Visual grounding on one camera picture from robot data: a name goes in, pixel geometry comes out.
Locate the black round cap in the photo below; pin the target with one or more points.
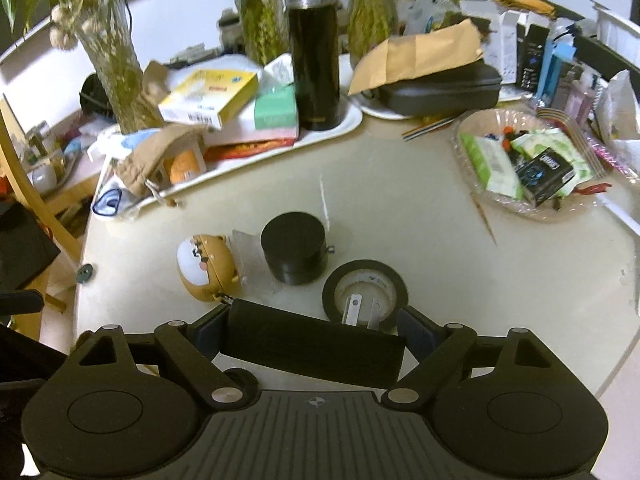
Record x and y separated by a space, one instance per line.
84 273

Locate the white plate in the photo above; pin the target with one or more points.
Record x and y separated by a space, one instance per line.
380 110

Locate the thin wooden stick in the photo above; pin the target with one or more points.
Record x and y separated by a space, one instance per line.
485 220

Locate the pink bottle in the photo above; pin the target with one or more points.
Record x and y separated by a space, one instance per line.
580 97

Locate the black hard case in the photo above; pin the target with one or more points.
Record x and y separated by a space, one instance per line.
440 90

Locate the black cylindrical container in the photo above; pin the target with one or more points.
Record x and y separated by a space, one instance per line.
292 250

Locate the yellow white plush toy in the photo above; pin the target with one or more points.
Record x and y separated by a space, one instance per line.
207 267

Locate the black printed carton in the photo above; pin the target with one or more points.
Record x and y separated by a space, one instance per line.
532 60

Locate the clear plastic wrapper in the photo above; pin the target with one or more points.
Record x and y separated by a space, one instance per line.
247 255

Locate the clear snack basket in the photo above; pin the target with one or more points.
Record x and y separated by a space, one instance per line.
492 120

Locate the white and pink box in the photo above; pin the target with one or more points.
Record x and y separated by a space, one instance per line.
235 132

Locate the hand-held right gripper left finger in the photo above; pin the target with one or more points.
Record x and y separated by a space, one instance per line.
212 332

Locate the blue carton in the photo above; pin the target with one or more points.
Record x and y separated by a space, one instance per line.
555 70

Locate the bundle of striped sticks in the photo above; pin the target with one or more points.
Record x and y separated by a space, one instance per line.
430 127

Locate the black tape roll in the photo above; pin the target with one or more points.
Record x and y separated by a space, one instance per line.
365 275

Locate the green and white packet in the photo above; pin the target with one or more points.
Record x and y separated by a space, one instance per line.
560 145

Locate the white plastic tub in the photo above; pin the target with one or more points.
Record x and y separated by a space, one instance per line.
617 22

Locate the brown paper envelope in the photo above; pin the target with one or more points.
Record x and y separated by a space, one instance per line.
415 57

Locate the red flat packet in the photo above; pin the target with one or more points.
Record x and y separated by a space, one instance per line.
245 149

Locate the black bag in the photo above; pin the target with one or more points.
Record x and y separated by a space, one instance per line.
95 95

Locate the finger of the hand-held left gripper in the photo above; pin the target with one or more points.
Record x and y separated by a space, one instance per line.
20 302

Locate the long black box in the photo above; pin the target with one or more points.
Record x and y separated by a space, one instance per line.
310 345

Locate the large glass vase with stems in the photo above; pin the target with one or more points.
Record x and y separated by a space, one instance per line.
120 85

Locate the white plastic bag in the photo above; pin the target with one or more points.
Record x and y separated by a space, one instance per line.
620 110

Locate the large green wipes packet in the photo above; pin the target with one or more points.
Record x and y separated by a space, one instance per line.
490 165

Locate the slim glass vase with stems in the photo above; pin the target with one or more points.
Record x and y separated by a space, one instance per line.
372 25

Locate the white carton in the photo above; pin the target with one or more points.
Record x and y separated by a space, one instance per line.
510 45

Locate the yellow and white box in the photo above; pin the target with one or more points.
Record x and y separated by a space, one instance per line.
210 95

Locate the green tissue pack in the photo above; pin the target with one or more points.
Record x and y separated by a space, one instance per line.
275 107

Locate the grey plug adapter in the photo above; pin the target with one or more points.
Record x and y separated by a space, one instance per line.
360 310

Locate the white serving tray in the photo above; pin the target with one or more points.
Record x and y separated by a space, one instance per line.
350 115

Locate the black thermos bottle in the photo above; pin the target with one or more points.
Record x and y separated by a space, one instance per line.
315 60

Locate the small black printed box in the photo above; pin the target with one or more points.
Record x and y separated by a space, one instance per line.
545 175

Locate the pink glittery strip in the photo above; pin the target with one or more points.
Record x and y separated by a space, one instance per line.
612 157

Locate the wooden side shelf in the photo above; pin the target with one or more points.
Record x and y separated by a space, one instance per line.
60 232

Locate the dark cloth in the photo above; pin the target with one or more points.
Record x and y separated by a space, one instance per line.
25 245

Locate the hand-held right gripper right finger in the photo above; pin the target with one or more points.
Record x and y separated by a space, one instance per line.
417 330

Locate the crumpled brown paper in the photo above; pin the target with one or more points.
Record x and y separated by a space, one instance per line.
155 82

